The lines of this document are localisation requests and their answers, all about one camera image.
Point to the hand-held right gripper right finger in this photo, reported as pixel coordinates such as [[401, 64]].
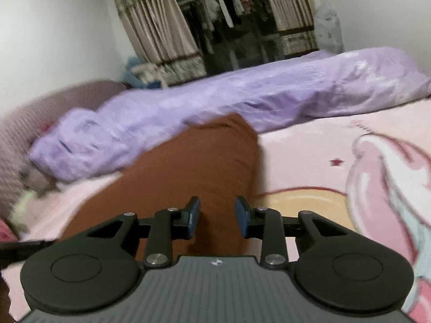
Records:
[[241, 216]]

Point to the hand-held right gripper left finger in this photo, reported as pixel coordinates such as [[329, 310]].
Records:
[[192, 216]]

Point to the brown jacket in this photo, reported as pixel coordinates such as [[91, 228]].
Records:
[[202, 161]]

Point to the pile of blue clothes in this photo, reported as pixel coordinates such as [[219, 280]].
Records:
[[139, 70]]

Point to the row of hanging clothes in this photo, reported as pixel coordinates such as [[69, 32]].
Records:
[[229, 6]]

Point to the red cloth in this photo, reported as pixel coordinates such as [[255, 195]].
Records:
[[6, 230]]

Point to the pale plush toy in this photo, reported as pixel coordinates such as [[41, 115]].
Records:
[[27, 208]]

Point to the pink printed bed sheet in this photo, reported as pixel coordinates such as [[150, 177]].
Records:
[[320, 175]]

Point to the purple duvet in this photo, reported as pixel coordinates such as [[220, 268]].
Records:
[[219, 101]]

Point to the dark glass balcony door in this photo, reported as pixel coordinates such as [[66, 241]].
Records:
[[235, 40]]

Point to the beige patterned curtain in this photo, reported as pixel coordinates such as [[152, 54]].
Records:
[[158, 27], [289, 3]]

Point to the white plastic bag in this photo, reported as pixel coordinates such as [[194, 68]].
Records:
[[329, 27]]

